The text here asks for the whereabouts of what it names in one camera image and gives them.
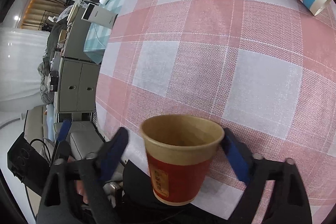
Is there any teal checkered tablecloth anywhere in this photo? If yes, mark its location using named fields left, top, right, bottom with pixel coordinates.
left=83, top=0, right=125, bottom=64

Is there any red paper cup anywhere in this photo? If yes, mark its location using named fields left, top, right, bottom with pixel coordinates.
left=140, top=114, right=224, bottom=206

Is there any pink checkered tablecloth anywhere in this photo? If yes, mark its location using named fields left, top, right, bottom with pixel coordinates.
left=96, top=0, right=335, bottom=223

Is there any white power bank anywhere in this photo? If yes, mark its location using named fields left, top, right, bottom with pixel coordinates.
left=81, top=3, right=117, bottom=29

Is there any grey low cabinet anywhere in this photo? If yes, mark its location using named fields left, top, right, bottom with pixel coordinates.
left=55, top=5, right=100, bottom=114

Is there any person's left hand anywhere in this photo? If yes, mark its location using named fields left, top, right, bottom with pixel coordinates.
left=75, top=180, right=89, bottom=204

